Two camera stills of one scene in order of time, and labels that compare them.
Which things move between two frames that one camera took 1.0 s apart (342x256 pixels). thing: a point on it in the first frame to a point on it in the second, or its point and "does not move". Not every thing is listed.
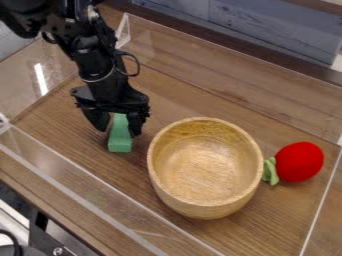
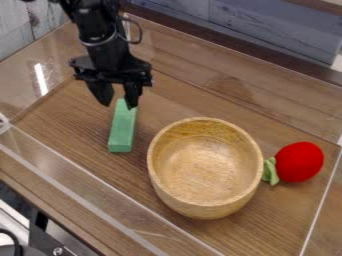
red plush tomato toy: x=296 y=163 does not move
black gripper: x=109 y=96 to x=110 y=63
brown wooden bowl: x=205 y=165 does not move
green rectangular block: x=118 y=139 does not move
